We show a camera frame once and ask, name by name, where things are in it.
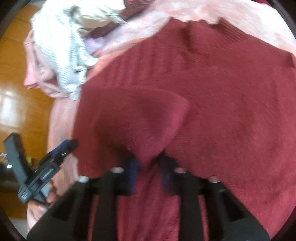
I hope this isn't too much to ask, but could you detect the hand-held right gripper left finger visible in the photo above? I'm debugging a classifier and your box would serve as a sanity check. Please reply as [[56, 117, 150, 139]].
[[26, 158, 141, 241]]

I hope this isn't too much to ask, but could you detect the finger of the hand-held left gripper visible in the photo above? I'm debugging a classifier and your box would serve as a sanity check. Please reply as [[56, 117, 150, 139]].
[[45, 138, 78, 166]]

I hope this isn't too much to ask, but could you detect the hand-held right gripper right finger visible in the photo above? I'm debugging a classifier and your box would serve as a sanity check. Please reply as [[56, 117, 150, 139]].
[[159, 154, 271, 241]]

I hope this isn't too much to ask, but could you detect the dark red towel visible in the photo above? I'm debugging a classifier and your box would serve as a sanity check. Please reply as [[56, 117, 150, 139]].
[[73, 19, 296, 241]]

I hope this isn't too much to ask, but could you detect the person's left hand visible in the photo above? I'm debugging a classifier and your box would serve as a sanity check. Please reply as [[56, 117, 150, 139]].
[[46, 182, 60, 205]]

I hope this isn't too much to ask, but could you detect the pale pink garment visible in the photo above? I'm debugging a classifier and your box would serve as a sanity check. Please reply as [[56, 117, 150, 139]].
[[23, 30, 70, 99]]

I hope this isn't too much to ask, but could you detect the white ribbed knit garment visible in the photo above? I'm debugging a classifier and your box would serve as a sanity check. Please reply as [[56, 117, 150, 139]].
[[30, 0, 127, 101]]

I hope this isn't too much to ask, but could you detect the lilac cloth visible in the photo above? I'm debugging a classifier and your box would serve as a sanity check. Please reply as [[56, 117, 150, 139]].
[[83, 35, 109, 55]]

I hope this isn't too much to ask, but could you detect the cream cloth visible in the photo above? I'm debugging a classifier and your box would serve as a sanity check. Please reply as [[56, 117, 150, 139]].
[[69, 5, 127, 30]]

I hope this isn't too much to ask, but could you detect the pink patterned blanket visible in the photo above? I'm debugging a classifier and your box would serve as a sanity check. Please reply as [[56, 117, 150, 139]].
[[26, 0, 296, 232]]

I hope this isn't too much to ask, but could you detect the dark floral patterned cloth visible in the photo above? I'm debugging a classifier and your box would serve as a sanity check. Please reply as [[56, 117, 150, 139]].
[[122, 0, 162, 16]]

